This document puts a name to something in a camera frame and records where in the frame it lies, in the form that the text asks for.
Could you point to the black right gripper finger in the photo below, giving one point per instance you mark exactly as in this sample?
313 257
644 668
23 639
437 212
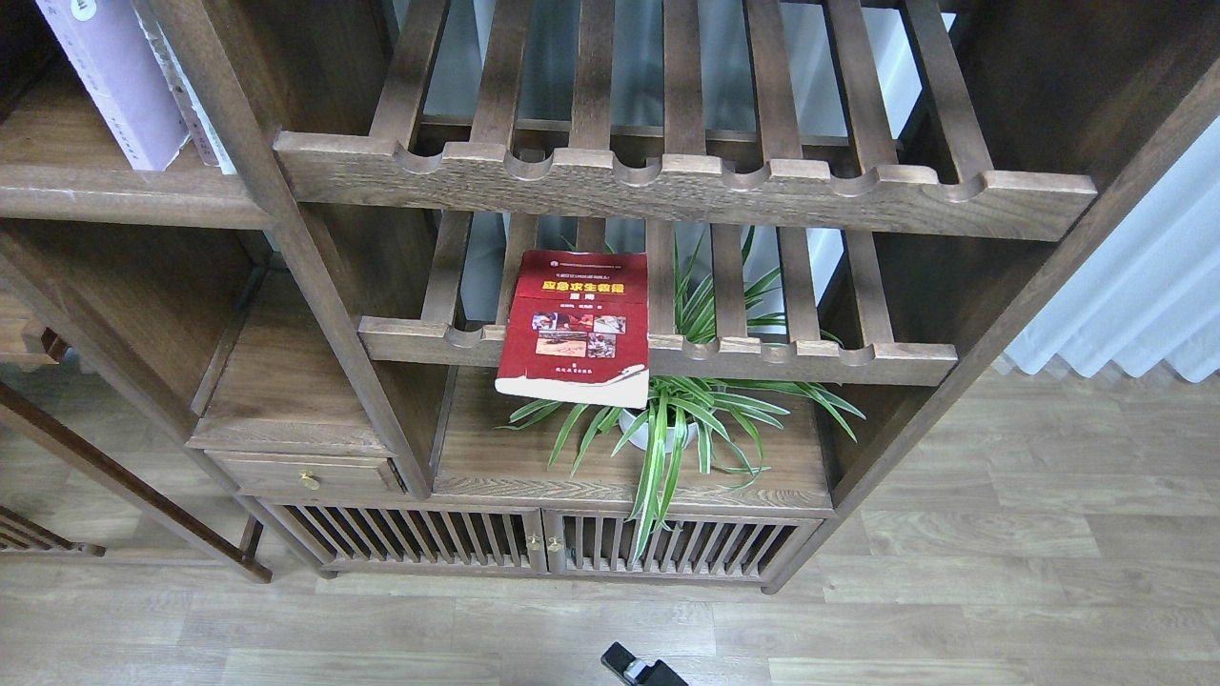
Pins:
631 670

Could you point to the red paperback book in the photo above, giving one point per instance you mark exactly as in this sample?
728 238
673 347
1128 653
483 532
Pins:
577 329

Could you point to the white and lilac book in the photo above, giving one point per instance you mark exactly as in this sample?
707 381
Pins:
112 56

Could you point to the green spider plant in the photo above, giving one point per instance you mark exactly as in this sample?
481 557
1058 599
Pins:
681 411

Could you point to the brass drawer knob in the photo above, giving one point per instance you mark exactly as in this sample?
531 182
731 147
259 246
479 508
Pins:
309 479

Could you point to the dark wooden bookshelf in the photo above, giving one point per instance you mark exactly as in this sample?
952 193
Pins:
870 195

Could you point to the white curtain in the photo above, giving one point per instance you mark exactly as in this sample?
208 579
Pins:
1150 293

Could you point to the dark wooden side furniture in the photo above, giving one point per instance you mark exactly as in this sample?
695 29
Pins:
88 480

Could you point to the standing book with pink spine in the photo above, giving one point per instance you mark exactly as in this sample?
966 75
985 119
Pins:
204 136

